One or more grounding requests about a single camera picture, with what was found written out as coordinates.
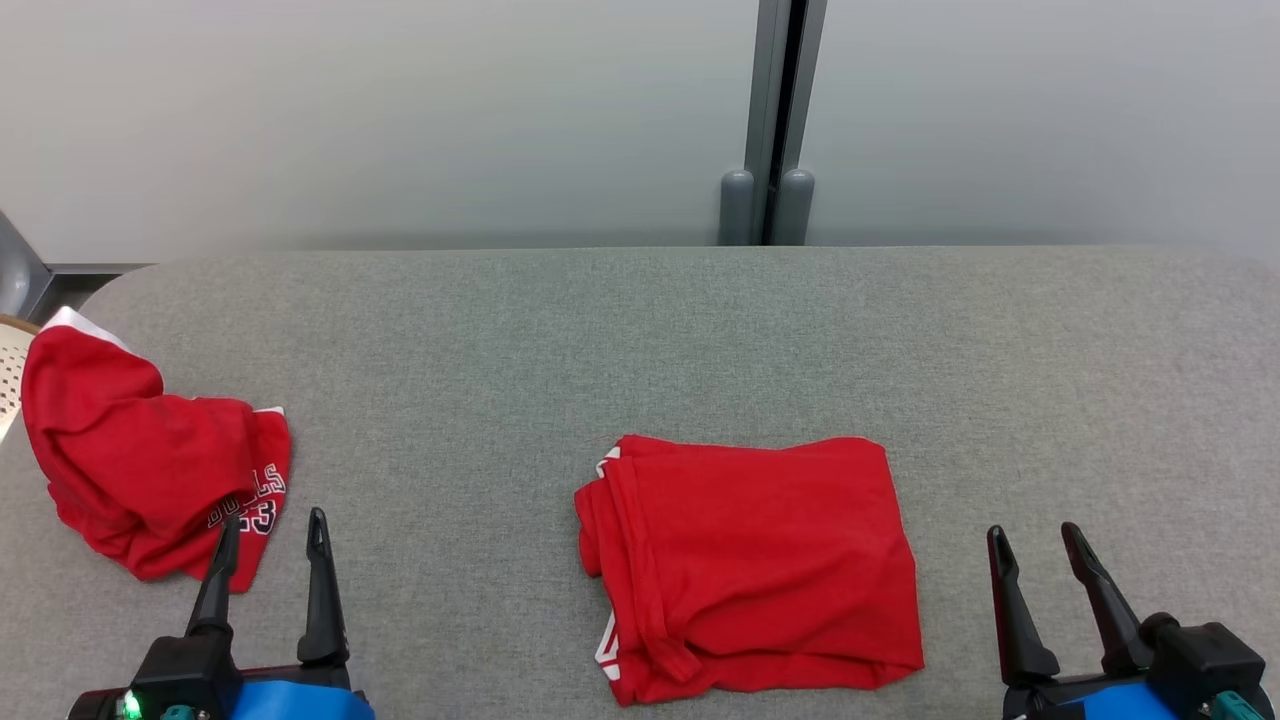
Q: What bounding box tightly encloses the perforated laundry basket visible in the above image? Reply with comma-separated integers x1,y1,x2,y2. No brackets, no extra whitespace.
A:
0,313,43,443

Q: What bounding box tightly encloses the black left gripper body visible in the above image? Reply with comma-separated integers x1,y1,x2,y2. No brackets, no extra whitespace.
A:
70,635,353,720

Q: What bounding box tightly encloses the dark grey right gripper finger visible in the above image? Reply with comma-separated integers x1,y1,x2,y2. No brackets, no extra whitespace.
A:
987,525,1061,688
1061,522,1153,673

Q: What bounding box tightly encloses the red printed basketball jersey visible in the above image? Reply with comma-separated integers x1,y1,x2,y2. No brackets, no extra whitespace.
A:
20,307,293,594

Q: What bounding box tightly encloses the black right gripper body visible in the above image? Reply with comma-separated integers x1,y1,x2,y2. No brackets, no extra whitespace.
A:
1003,612,1276,720

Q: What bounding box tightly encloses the grey partition end post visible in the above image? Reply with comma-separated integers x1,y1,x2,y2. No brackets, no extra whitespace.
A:
0,210,53,321

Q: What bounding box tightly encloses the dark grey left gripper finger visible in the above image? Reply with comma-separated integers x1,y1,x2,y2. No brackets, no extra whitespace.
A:
297,507,349,666
187,515,241,638

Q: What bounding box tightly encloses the grey double partition post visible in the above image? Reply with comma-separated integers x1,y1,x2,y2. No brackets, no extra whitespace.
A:
718,0,829,247

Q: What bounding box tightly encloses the red shirt with white sleeves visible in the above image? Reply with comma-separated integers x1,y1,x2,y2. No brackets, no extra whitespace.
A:
573,433,926,708

